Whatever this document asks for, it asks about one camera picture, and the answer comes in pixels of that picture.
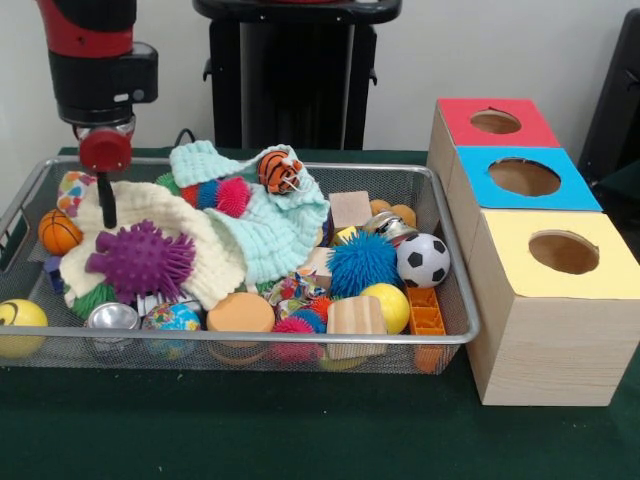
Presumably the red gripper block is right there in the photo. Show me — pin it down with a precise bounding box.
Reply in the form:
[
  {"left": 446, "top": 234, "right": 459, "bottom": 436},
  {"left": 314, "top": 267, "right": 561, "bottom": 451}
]
[{"left": 74, "top": 122, "right": 137, "bottom": 230}]

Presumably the colourful polka dot cloth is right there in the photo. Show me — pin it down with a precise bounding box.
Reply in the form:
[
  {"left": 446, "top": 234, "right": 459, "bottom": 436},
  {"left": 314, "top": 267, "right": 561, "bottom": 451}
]
[{"left": 56, "top": 170, "right": 99, "bottom": 219}]

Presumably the purple spiky toy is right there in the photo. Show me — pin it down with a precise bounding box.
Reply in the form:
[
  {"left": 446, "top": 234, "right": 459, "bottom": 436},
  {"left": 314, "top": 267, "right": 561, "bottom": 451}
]
[{"left": 84, "top": 219, "right": 197, "bottom": 305}]

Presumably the cream waffle cloth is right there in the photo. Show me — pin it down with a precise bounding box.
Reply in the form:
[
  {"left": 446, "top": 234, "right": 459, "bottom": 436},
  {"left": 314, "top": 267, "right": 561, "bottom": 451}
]
[{"left": 59, "top": 180, "right": 250, "bottom": 311}]

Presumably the mint green waffle cloth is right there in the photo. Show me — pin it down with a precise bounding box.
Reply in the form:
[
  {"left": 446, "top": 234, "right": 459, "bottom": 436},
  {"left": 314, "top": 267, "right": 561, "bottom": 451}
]
[{"left": 168, "top": 139, "right": 331, "bottom": 284}]

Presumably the shallow clear mesh bin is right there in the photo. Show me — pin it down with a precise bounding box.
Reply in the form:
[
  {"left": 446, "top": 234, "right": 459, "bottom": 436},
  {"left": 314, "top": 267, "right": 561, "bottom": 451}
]
[{"left": 0, "top": 155, "right": 482, "bottom": 375}]

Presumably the blue globe ball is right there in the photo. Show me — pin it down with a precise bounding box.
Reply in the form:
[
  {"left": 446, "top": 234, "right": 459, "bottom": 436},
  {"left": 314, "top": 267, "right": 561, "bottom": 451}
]
[{"left": 142, "top": 302, "right": 203, "bottom": 332}]

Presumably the yellow smiley ball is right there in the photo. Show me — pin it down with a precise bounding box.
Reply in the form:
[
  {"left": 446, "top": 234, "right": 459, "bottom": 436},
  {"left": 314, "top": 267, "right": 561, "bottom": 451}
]
[{"left": 0, "top": 298, "right": 50, "bottom": 359}]

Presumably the plain wooden cube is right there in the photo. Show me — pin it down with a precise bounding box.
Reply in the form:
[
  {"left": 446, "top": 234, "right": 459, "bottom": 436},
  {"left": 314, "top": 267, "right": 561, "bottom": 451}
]
[{"left": 299, "top": 246, "right": 335, "bottom": 290}]

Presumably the large blue spiky ball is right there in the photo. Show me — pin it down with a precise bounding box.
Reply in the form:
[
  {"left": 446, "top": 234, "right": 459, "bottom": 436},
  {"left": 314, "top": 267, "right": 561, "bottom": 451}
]
[{"left": 327, "top": 230, "right": 404, "bottom": 300}]

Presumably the dark green table cloth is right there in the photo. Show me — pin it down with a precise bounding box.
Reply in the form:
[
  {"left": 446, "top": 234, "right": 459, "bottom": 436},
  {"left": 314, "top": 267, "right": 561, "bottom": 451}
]
[
  {"left": 0, "top": 144, "right": 640, "bottom": 480},
  {"left": 594, "top": 164, "right": 640, "bottom": 241}
]

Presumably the yellow tennis ball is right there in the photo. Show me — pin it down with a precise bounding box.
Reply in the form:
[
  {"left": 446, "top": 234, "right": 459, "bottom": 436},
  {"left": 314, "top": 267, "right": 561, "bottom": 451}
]
[{"left": 359, "top": 282, "right": 411, "bottom": 335}]

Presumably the small soccer ball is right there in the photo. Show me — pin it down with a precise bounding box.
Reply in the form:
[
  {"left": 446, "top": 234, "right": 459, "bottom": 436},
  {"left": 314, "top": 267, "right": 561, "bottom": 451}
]
[{"left": 396, "top": 232, "right": 451, "bottom": 290}]

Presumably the black chair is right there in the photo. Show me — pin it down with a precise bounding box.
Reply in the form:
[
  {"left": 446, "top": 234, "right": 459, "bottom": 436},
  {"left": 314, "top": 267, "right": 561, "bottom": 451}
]
[{"left": 577, "top": 7, "right": 640, "bottom": 189}]

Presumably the black cable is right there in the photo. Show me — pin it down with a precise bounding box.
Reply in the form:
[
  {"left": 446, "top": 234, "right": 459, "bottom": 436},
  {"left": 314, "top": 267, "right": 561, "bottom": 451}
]
[{"left": 173, "top": 127, "right": 201, "bottom": 149}]

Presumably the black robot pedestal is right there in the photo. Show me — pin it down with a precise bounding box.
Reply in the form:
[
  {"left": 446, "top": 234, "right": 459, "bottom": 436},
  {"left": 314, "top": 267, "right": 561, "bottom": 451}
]
[{"left": 192, "top": 0, "right": 404, "bottom": 151}]

